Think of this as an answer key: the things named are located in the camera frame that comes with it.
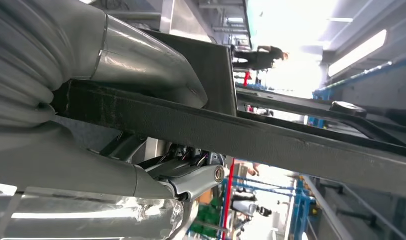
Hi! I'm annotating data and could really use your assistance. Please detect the blue metal storage rack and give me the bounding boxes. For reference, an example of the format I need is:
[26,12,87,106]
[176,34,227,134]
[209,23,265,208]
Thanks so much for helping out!
[219,175,314,240]
[307,54,406,130]

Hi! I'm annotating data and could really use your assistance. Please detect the long ceiling light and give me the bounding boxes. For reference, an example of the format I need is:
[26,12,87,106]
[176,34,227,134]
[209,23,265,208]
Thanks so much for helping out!
[328,29,388,78]

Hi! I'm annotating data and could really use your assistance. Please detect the red metal pole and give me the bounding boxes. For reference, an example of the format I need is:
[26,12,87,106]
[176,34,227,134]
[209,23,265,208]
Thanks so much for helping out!
[222,158,236,240]

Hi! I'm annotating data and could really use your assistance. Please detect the humanoid robot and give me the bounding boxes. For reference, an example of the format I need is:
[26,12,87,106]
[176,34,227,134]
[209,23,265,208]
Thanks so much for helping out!
[230,193,273,221]

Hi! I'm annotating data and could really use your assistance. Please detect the green plastic crate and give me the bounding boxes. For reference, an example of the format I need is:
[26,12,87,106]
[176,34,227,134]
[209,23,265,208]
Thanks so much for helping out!
[189,195,223,239]

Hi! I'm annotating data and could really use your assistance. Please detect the person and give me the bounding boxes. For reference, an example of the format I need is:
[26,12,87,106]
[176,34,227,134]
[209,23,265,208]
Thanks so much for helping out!
[232,44,290,71]

